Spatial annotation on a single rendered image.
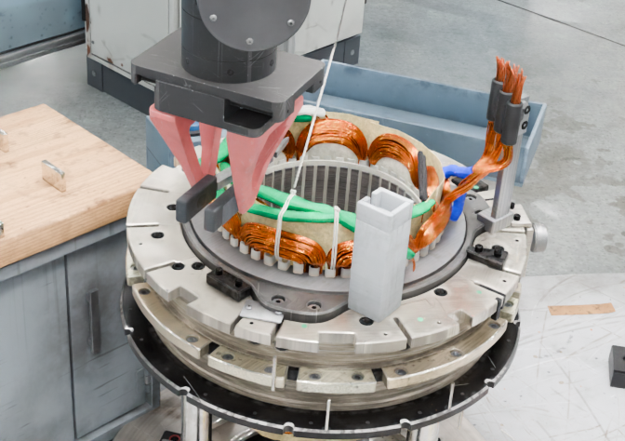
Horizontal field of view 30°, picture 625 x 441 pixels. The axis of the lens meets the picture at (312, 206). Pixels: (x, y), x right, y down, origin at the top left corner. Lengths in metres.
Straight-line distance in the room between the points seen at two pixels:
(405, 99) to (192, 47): 0.62
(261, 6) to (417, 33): 3.58
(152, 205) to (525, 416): 0.50
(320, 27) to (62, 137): 2.59
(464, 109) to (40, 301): 0.50
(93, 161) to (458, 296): 0.38
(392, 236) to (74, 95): 2.87
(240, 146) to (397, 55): 3.30
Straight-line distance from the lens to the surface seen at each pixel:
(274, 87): 0.68
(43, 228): 0.98
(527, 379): 1.31
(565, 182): 3.33
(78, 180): 1.05
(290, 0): 0.59
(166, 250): 0.89
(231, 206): 0.73
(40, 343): 1.06
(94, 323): 1.07
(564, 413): 1.28
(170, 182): 0.98
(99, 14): 3.51
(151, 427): 1.18
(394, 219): 0.78
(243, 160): 0.70
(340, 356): 0.84
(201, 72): 0.68
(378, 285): 0.81
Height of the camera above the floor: 1.59
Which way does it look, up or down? 31 degrees down
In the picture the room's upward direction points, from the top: 4 degrees clockwise
